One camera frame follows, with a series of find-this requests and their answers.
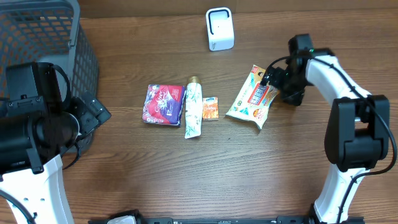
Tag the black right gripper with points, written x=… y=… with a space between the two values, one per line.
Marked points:
x=295 y=96

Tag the yellow snack bag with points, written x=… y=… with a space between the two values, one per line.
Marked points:
x=253 y=100

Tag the orange small snack pack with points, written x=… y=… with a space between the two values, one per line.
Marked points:
x=210 y=108

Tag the white tube gold cap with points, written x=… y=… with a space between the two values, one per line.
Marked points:
x=193 y=108

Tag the purple red snack pack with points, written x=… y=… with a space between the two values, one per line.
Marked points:
x=164 y=104

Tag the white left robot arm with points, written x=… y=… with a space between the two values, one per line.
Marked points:
x=41 y=125

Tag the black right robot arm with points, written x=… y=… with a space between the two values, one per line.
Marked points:
x=358 y=140

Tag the white barcode scanner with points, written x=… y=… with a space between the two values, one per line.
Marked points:
x=219 y=24

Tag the dark grey plastic basket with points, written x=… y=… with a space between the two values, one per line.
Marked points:
x=49 y=31

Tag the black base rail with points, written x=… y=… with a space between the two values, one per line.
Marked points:
x=135 y=216

